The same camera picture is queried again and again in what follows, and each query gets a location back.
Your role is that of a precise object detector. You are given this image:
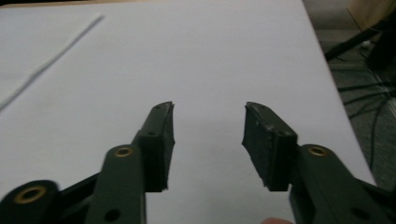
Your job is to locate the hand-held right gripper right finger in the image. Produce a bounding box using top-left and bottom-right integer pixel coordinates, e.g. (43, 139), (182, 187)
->
(241, 101), (396, 224)

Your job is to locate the thin grey strip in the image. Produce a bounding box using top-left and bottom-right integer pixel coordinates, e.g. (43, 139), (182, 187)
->
(0, 14), (106, 112)

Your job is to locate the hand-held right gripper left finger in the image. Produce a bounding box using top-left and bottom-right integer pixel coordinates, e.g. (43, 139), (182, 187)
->
(85, 101), (176, 224)

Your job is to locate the black stand leg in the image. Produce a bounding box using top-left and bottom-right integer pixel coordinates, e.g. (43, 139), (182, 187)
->
(324, 23), (389, 62)

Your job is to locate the black floor cable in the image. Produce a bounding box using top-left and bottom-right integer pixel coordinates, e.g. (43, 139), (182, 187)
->
(337, 79), (396, 93)
(369, 99), (393, 171)
(342, 89), (396, 106)

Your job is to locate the black stand base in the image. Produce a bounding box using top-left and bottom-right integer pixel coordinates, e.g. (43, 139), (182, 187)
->
(366, 10), (396, 73)

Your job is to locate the beige curtain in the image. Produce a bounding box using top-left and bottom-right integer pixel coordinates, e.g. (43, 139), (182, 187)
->
(346, 0), (396, 32)

